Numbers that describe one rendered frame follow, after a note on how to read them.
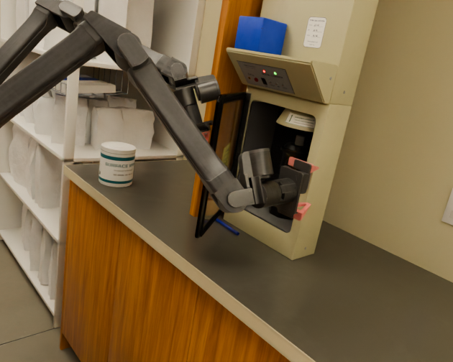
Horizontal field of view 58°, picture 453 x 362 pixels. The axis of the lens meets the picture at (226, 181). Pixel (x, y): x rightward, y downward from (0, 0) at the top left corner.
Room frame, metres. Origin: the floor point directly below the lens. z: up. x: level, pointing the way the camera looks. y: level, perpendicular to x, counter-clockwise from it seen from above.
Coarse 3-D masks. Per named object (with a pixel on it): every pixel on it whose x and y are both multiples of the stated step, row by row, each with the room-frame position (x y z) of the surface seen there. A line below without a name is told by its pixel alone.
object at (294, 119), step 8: (288, 112) 1.26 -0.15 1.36; (296, 112) 1.24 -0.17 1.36; (280, 120) 1.26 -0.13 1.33; (288, 120) 1.24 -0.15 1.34; (296, 120) 1.22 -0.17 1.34; (304, 120) 1.22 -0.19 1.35; (312, 120) 1.22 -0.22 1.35; (296, 128) 1.21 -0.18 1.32; (304, 128) 1.21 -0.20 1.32; (312, 128) 1.21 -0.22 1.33
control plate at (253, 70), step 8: (240, 64) 1.26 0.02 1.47; (248, 64) 1.23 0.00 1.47; (256, 64) 1.21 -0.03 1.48; (248, 72) 1.26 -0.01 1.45; (256, 72) 1.23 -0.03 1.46; (272, 72) 1.18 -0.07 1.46; (280, 72) 1.15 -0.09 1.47; (248, 80) 1.29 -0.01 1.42; (272, 80) 1.20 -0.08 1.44; (280, 80) 1.17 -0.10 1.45; (288, 80) 1.15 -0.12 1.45; (272, 88) 1.23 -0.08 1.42; (280, 88) 1.20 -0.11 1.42; (288, 88) 1.17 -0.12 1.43
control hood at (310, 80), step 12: (228, 48) 1.26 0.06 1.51; (240, 60) 1.25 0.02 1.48; (252, 60) 1.21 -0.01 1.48; (264, 60) 1.17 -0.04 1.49; (276, 60) 1.13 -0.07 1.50; (288, 60) 1.10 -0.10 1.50; (300, 60) 1.07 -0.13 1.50; (312, 60) 1.05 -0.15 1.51; (240, 72) 1.29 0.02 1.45; (288, 72) 1.13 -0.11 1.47; (300, 72) 1.09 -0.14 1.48; (312, 72) 1.06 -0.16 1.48; (324, 72) 1.09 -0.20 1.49; (336, 72) 1.12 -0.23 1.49; (300, 84) 1.12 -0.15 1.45; (312, 84) 1.09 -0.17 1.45; (324, 84) 1.09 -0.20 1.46; (300, 96) 1.16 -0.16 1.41; (312, 96) 1.12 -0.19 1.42; (324, 96) 1.10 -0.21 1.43
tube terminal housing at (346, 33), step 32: (288, 0) 1.28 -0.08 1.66; (320, 0) 1.20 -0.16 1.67; (352, 0) 1.13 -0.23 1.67; (288, 32) 1.26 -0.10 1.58; (352, 32) 1.14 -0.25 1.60; (352, 64) 1.17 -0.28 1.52; (256, 96) 1.32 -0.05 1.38; (288, 96) 1.23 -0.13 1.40; (352, 96) 1.19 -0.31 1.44; (320, 128) 1.13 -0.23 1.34; (320, 160) 1.14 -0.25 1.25; (320, 192) 1.16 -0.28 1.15; (256, 224) 1.24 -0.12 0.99; (320, 224) 1.19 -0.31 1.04; (288, 256) 1.13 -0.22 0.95
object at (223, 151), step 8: (216, 104) 1.04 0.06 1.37; (224, 104) 1.09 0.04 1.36; (232, 104) 1.18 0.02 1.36; (240, 104) 1.28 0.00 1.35; (216, 112) 1.04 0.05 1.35; (224, 112) 1.11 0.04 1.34; (232, 112) 1.20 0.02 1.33; (240, 112) 1.30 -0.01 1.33; (224, 120) 1.12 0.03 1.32; (232, 120) 1.21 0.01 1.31; (224, 128) 1.14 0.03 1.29; (232, 128) 1.23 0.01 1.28; (224, 136) 1.15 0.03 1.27; (232, 136) 1.25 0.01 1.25; (224, 144) 1.17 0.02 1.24; (232, 144) 1.27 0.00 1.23; (216, 152) 1.10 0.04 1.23; (224, 152) 1.18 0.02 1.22; (232, 152) 1.29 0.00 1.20; (224, 160) 1.20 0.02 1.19; (232, 160) 1.31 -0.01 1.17; (208, 200) 1.09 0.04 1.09; (200, 208) 1.04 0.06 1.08; (208, 208) 1.10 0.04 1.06; (216, 208) 1.21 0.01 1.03; (200, 216) 1.04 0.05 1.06; (208, 216) 1.12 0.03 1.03
